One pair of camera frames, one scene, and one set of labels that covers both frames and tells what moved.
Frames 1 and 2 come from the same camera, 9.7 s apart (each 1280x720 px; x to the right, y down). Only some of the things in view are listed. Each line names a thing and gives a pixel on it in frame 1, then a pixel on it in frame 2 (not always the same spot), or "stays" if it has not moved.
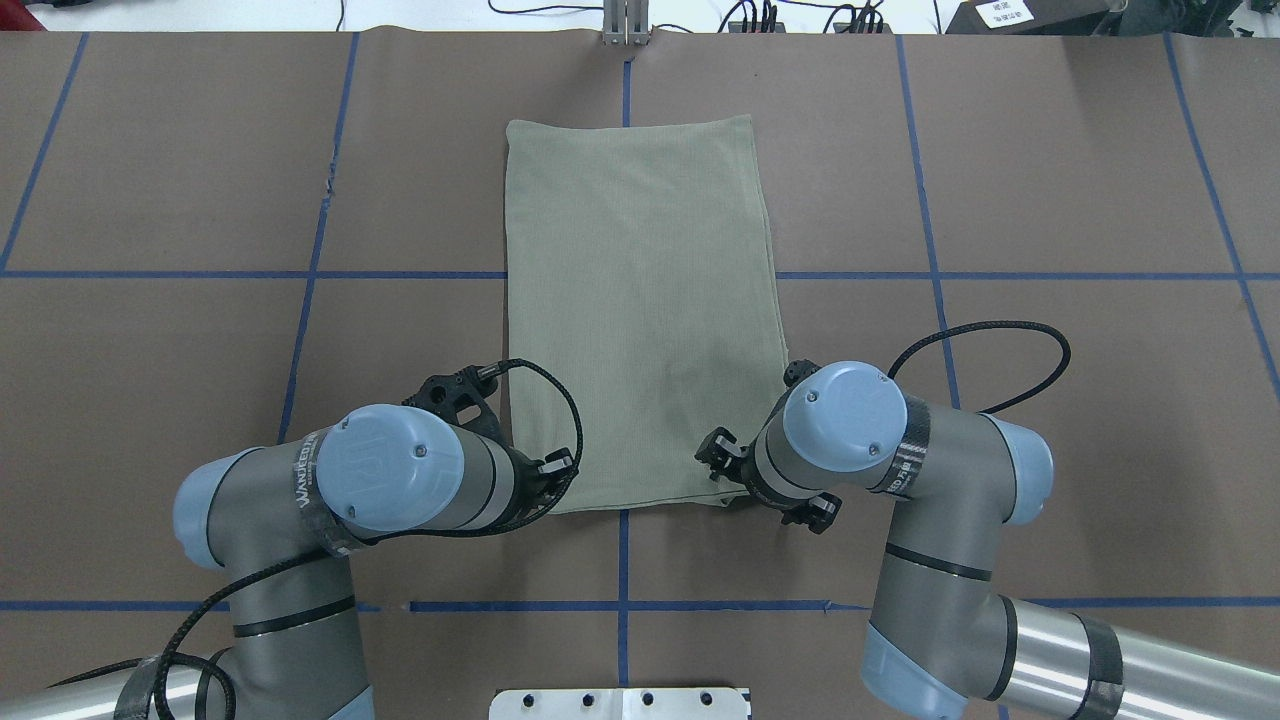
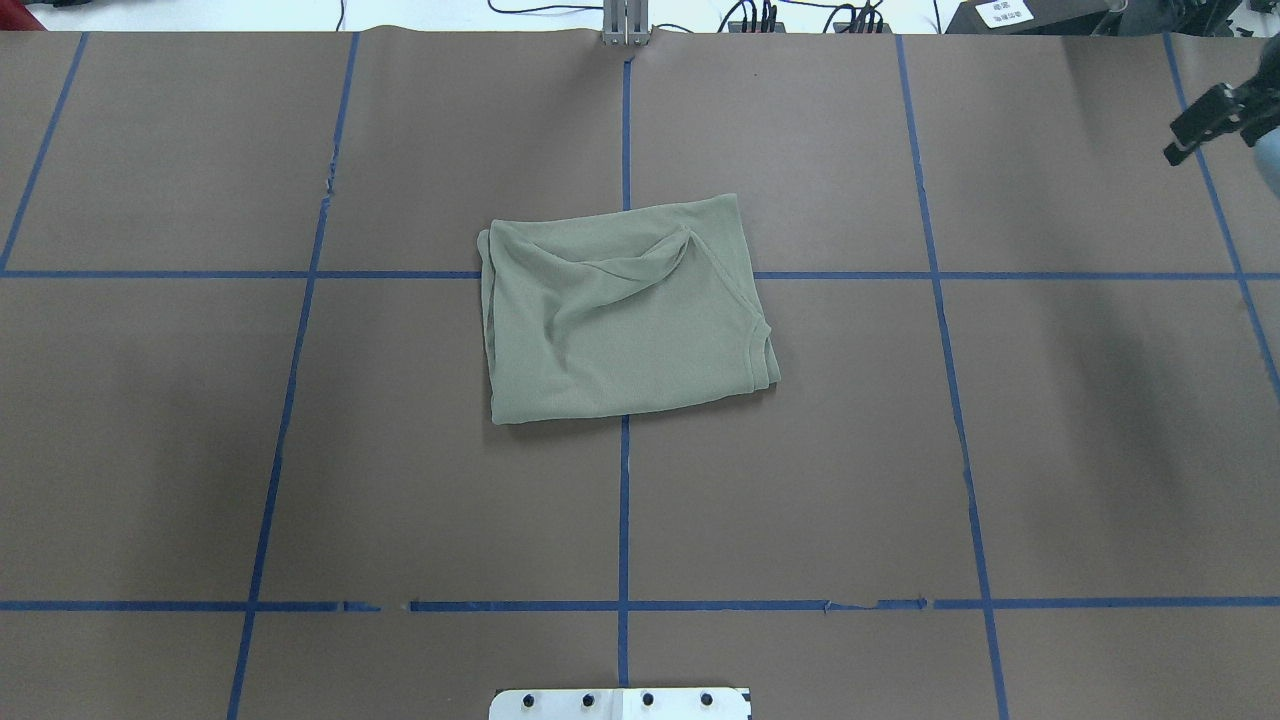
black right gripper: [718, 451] -> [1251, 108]
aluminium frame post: [625, 23] stays
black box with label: [1032, 17] stays
